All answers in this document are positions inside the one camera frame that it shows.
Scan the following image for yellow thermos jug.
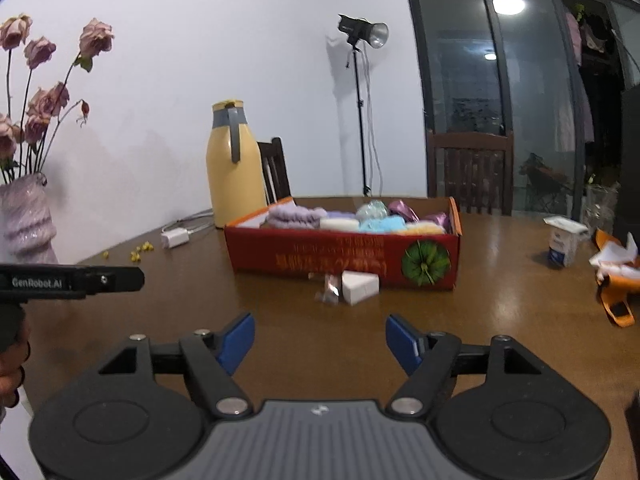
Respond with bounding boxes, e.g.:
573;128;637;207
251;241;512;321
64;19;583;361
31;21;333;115
206;100;267;230

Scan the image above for blue plush toy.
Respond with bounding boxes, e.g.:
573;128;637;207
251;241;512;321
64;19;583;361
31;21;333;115
359;215;407;234

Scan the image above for shiny foil wrapper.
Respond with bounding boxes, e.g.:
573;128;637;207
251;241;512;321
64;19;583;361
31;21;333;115
314;272;343;306

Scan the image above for small white blue carton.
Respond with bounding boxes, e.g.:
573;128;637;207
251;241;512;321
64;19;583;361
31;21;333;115
341;270;381;306

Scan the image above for purple satin scrunchie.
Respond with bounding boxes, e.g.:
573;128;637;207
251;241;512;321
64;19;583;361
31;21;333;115
389;200;451;228

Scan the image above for scattered yellow petals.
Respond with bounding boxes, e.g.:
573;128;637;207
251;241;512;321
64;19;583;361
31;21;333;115
102;242;153;263

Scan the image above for purple fuzzy sock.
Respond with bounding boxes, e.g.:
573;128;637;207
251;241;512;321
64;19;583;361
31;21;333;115
267;203;326;231

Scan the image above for brown wooden chair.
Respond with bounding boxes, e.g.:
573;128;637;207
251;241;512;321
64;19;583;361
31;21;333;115
426;129;515;217

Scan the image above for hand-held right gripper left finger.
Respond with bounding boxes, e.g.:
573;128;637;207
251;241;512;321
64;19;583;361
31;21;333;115
95;311;256;420

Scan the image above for yellow plush toy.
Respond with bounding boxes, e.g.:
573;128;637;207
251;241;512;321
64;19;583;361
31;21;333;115
406;221;447;236

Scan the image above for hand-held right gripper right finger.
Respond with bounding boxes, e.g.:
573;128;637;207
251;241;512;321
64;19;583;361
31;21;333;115
386;314;546;418

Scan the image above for dark wooden chair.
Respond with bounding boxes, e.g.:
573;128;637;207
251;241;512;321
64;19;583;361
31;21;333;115
256;137;292;206

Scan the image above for orange white wrapper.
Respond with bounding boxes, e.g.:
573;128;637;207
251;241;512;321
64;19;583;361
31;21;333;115
589;228;640;328

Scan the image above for black cabinet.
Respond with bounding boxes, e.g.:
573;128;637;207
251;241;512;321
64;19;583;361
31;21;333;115
620;85;640;241

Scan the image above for folding balcony chair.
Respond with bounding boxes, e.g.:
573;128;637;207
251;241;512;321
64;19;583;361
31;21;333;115
520;152;576;213

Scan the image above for dried pink roses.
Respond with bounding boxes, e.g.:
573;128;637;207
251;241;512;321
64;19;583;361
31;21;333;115
0;13;115;186

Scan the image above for hanging pink clothes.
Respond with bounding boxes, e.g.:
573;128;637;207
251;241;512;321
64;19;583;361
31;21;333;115
565;5;608;66

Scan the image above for studio light on stand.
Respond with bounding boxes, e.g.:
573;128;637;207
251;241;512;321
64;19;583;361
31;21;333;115
337;14;390;197

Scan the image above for person's left hand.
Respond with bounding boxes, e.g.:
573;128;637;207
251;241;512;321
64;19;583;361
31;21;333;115
0;312;32;408

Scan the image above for white charger with cable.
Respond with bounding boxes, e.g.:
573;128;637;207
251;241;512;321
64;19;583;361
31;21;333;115
161;208;216;250

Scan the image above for dark framed sliding door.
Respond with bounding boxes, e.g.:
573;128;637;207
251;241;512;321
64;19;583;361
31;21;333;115
400;0;640;218

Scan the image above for clear glass cup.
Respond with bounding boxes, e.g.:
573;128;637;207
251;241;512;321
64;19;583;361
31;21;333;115
582;184;621;236

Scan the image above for white milk carton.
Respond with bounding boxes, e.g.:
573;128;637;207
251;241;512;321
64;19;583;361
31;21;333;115
543;216;590;268

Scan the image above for red cardboard box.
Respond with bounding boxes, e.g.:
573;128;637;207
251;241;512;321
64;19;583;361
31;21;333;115
224;196;462;292

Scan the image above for clear plastic bag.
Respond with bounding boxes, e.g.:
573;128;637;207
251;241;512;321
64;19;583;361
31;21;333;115
356;200;390;222

